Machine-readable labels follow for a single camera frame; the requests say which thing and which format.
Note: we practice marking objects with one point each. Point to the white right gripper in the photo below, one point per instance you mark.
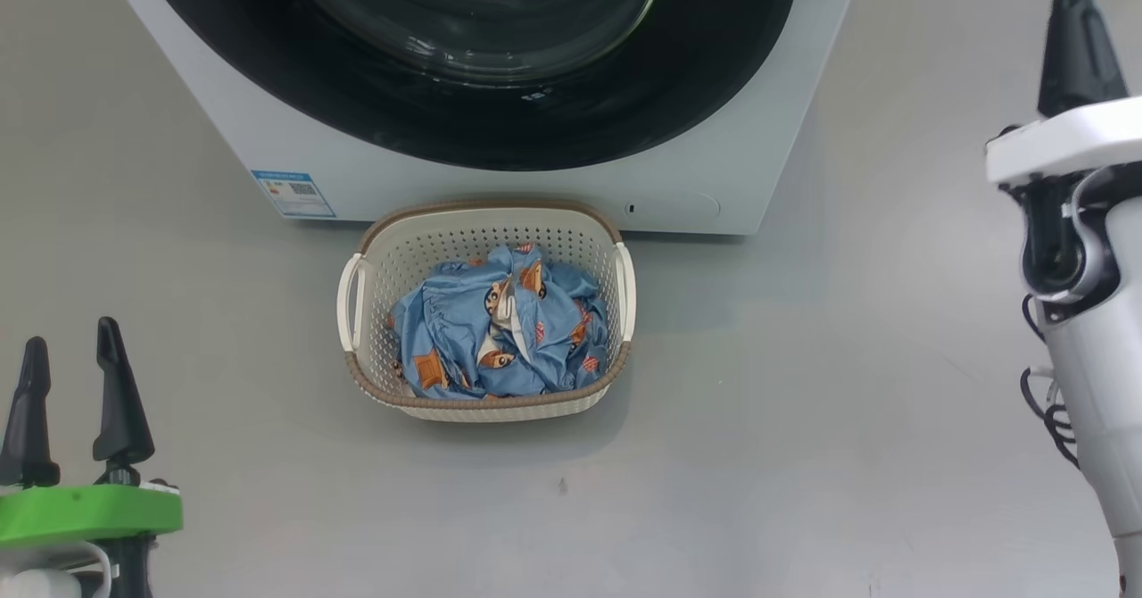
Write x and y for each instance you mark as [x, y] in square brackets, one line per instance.
[1062, 147]

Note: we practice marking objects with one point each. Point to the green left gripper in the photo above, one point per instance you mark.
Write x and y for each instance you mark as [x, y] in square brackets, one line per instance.
[89, 510]

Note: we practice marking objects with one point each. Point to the blue cartoon print garment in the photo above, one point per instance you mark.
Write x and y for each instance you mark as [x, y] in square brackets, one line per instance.
[455, 330]

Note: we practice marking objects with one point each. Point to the black-rimmed glass washer door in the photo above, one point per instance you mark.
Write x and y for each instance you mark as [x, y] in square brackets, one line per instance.
[357, 89]

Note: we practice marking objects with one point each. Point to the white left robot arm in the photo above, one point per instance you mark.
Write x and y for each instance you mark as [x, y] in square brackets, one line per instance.
[27, 585]

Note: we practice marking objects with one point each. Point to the white front-load washing machine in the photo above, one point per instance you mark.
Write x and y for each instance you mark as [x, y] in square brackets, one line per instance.
[732, 134]

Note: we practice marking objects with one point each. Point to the cream perforated laundry basket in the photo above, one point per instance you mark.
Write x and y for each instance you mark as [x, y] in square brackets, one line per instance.
[401, 250]

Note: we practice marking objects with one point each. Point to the blue energy label sticker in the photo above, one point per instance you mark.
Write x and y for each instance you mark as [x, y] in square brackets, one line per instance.
[293, 193]

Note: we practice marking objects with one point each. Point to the round white filter cover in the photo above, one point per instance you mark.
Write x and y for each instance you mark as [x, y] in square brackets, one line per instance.
[674, 206]

